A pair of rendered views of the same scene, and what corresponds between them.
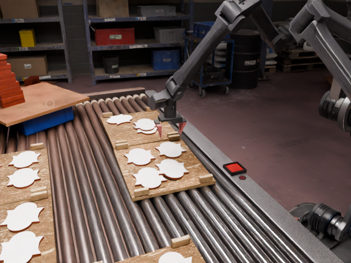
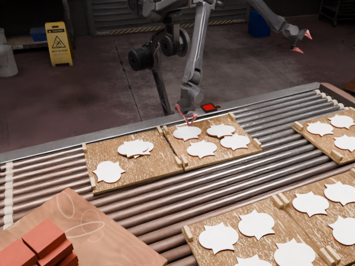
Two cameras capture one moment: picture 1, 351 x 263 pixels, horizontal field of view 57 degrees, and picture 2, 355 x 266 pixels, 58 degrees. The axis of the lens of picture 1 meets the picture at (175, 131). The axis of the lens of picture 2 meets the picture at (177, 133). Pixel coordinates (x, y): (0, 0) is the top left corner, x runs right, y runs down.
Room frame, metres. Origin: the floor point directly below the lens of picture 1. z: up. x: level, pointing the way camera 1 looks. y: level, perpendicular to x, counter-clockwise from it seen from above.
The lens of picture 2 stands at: (1.40, 1.40, 1.91)
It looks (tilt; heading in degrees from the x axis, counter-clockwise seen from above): 35 degrees down; 270
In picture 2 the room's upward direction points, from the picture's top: 1 degrees counter-clockwise
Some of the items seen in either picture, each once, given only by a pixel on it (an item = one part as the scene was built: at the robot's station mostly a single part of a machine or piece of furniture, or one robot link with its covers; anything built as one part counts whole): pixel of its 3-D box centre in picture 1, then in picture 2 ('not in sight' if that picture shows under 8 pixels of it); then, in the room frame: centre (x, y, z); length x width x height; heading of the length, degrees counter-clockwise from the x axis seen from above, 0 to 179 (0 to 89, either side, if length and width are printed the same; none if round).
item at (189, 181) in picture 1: (160, 165); (209, 139); (1.23, 0.07, 0.93); 0.41 x 0.35 x 0.02; 20
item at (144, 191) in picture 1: (141, 191); (257, 143); (1.00, 0.13, 0.95); 0.06 x 0.02 x 0.03; 110
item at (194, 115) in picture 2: (163, 127); (188, 117); (1.34, 0.06, 1.06); 0.07 x 0.07 x 0.09; 19
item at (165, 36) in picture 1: (168, 34); not in sight; (6.02, 0.12, 0.76); 0.50 x 0.36 x 0.24; 111
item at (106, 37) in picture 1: (114, 35); not in sight; (5.79, 1.07, 0.78); 0.66 x 0.45 x 0.28; 105
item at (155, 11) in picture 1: (156, 10); not in sight; (5.96, 0.34, 1.16); 0.60 x 0.40 x 0.15; 108
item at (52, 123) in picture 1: (36, 112); not in sight; (1.74, 0.81, 0.97); 0.31 x 0.31 x 0.10; 51
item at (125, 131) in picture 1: (138, 127); (130, 158); (1.63, 0.21, 0.93); 0.41 x 0.35 x 0.02; 21
